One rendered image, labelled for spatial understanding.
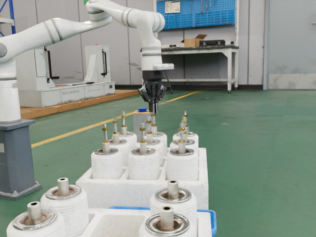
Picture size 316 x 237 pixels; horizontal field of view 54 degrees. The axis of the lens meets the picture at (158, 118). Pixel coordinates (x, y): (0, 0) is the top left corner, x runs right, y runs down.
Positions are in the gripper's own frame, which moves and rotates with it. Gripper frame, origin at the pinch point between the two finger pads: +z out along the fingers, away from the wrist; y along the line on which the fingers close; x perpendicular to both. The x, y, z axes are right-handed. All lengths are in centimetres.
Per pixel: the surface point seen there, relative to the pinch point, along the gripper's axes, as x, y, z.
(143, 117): -13.7, -6.6, 6.0
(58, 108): -245, -80, 31
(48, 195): 25, 53, 10
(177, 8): -324, -367, -113
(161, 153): 12.1, 8.1, 13.4
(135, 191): 18.5, 25.3, 19.7
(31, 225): 35, 61, 10
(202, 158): 18.7, -5.8, 17.3
